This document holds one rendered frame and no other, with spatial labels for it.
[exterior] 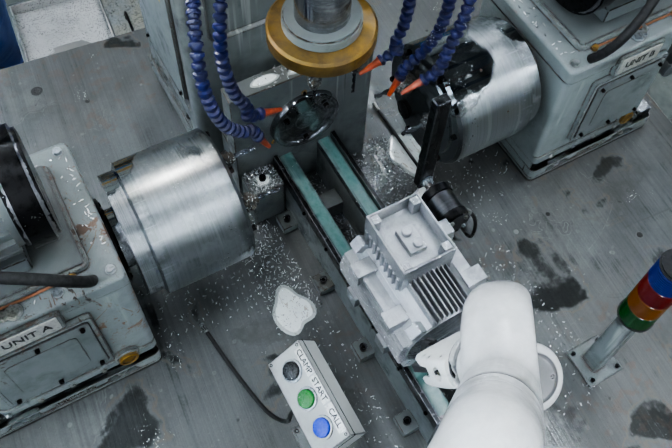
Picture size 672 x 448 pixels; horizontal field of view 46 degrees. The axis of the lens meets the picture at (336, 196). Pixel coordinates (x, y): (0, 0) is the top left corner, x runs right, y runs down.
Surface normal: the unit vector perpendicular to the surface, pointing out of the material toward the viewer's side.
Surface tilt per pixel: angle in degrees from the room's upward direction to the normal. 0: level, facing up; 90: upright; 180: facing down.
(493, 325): 24
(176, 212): 32
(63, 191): 0
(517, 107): 66
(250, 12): 90
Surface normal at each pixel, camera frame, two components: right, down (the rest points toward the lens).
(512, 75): 0.31, 0.02
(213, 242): 0.45, 0.47
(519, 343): 0.06, -0.66
